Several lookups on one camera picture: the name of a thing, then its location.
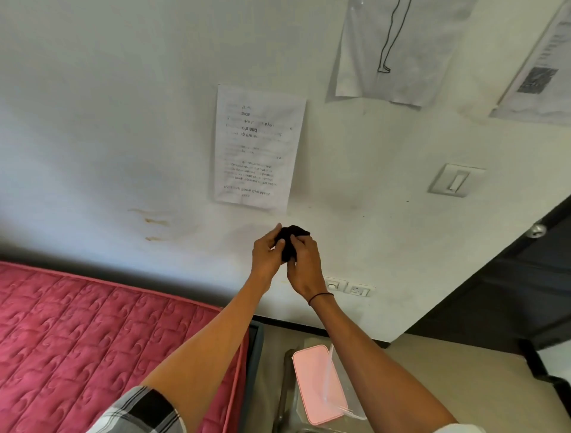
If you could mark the person's right hand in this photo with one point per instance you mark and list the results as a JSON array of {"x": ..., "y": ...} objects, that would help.
[{"x": 308, "y": 272}]

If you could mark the person's left hand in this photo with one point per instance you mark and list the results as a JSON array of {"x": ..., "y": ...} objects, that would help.
[{"x": 264, "y": 261}]

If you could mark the person's left thumb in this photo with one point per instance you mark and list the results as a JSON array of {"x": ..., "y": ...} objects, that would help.
[{"x": 279, "y": 245}]

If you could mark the person's right thumb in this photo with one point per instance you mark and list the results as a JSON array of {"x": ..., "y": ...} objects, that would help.
[{"x": 294, "y": 263}]

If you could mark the black cloth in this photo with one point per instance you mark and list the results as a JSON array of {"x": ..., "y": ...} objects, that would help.
[{"x": 291, "y": 243}]

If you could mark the person's right forearm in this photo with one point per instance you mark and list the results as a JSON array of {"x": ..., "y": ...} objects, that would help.
[{"x": 379, "y": 374}]

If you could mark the person's left forearm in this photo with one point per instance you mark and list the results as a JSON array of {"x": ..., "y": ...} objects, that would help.
[{"x": 209, "y": 348}]

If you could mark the black wrist band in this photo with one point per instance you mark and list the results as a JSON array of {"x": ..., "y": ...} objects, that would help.
[{"x": 320, "y": 296}]

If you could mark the printed text paper sheet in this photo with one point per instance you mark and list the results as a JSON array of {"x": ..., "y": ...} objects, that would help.
[{"x": 256, "y": 149}]

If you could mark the pink container lid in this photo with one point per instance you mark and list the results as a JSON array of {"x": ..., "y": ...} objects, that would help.
[{"x": 317, "y": 383}]

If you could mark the dark wooden door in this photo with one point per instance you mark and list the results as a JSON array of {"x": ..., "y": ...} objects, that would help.
[{"x": 504, "y": 285}]

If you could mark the red quilted mattress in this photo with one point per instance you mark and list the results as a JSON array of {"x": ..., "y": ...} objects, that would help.
[{"x": 89, "y": 348}]

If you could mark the plaid shirt sleeve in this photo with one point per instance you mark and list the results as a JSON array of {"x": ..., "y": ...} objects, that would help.
[{"x": 138, "y": 412}]

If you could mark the line drawing paper sheet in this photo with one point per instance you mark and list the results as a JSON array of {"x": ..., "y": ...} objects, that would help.
[{"x": 397, "y": 49}]

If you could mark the silver door knob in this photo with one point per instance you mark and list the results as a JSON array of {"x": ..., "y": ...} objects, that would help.
[{"x": 537, "y": 230}]

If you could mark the paper sheet with square code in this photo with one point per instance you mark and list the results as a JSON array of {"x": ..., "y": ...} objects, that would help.
[{"x": 537, "y": 76}]

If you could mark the white wall socket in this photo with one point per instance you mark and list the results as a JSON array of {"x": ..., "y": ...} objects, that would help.
[
  {"x": 334, "y": 284},
  {"x": 358, "y": 290}
]

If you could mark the dark bed frame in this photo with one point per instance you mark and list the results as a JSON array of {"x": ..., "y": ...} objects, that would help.
[{"x": 255, "y": 370}]

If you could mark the white wall light switch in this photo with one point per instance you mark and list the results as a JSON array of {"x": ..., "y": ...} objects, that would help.
[{"x": 456, "y": 180}]

